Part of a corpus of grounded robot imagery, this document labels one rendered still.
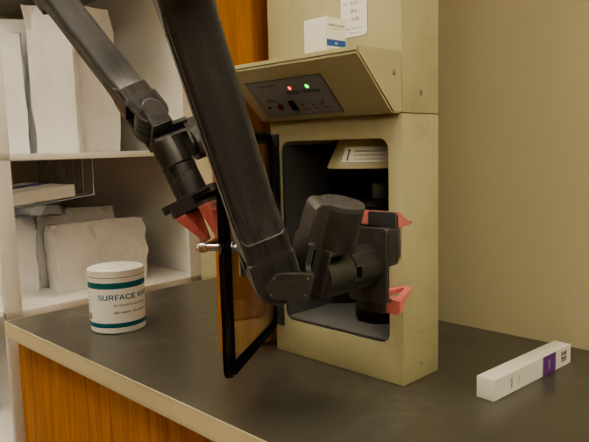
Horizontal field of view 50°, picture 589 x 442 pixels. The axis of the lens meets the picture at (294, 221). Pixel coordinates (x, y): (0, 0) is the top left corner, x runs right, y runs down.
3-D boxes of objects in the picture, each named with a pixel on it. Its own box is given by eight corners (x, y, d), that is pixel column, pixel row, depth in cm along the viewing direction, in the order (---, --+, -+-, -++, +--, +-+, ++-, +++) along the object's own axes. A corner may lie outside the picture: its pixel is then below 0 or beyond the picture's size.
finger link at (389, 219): (429, 207, 89) (389, 213, 82) (429, 257, 90) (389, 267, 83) (389, 205, 94) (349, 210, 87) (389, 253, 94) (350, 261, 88)
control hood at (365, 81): (269, 122, 126) (267, 71, 125) (403, 112, 103) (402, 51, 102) (224, 121, 118) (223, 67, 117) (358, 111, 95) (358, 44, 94)
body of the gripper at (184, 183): (180, 214, 113) (161, 177, 112) (228, 189, 110) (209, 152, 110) (165, 218, 106) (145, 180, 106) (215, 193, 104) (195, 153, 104)
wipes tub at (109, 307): (129, 316, 160) (125, 258, 159) (157, 325, 151) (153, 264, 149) (81, 327, 151) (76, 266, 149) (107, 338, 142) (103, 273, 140)
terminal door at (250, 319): (277, 327, 129) (271, 131, 125) (228, 382, 100) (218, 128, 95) (273, 327, 129) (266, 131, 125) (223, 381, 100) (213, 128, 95)
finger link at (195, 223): (209, 251, 112) (185, 203, 112) (242, 234, 111) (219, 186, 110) (194, 258, 106) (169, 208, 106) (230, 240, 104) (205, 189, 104)
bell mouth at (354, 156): (365, 165, 134) (365, 139, 133) (436, 165, 121) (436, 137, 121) (308, 168, 121) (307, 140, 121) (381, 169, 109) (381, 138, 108)
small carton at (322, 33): (323, 59, 110) (323, 24, 109) (346, 55, 106) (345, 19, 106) (304, 57, 106) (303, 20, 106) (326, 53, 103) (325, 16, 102)
